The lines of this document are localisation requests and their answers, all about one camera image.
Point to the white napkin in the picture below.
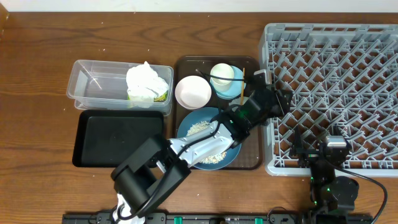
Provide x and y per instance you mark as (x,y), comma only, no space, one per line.
(143,80)

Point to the grey dishwasher rack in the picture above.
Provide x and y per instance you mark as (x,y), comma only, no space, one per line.
(342,76)

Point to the rice leftovers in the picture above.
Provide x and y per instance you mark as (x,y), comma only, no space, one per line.
(214,159)

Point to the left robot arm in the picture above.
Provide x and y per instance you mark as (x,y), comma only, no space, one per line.
(158,166)

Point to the clear plastic wrap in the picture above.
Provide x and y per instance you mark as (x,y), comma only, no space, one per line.
(245,100)

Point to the cream cup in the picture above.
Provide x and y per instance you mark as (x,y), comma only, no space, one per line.
(221,76)

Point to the light blue bowl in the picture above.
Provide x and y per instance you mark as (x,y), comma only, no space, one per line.
(235,88)

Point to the brown plastic tray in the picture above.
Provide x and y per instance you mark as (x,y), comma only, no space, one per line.
(251,155)

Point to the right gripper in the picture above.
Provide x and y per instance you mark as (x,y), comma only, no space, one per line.
(309,155)

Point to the dark blue plate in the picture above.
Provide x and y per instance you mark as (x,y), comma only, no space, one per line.
(196,117)

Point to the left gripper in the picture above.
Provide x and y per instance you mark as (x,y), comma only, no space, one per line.
(285,98)

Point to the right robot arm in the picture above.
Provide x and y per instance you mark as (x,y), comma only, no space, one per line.
(333,196)

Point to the black plastic tray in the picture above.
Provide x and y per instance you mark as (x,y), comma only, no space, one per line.
(105,138)

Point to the pink bowl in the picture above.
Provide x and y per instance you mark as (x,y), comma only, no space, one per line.
(193,92)

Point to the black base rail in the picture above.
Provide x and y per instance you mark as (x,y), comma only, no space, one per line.
(162,218)

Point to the green yellow snack wrapper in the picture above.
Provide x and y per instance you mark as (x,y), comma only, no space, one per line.
(147,99)

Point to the clear plastic bin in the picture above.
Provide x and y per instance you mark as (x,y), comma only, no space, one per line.
(97,84)

